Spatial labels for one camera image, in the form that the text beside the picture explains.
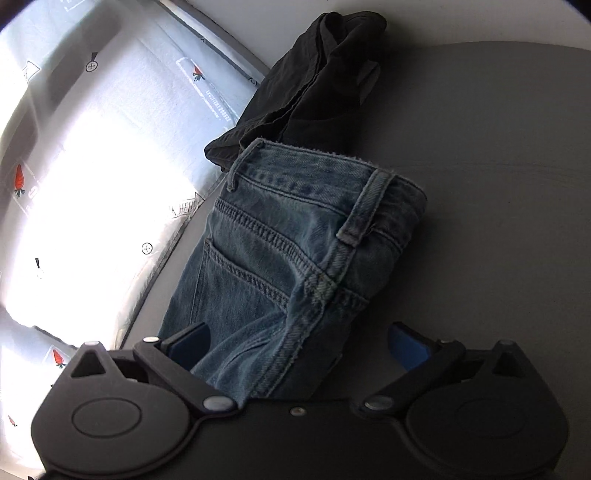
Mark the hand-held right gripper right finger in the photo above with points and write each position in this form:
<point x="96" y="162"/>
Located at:
<point x="406" y="344"/>

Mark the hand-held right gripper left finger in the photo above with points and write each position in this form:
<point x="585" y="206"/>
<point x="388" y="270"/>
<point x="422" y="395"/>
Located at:
<point x="194" y="345"/>

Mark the black folded garment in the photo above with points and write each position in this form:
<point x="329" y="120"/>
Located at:
<point x="314" y="87"/>

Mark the white printed backdrop cloth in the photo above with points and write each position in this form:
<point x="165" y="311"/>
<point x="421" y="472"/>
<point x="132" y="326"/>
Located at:
<point x="101" y="184"/>

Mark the blue denim jeans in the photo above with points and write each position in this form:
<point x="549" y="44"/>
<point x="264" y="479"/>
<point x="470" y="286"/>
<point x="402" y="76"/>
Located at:
<point x="286" y="240"/>

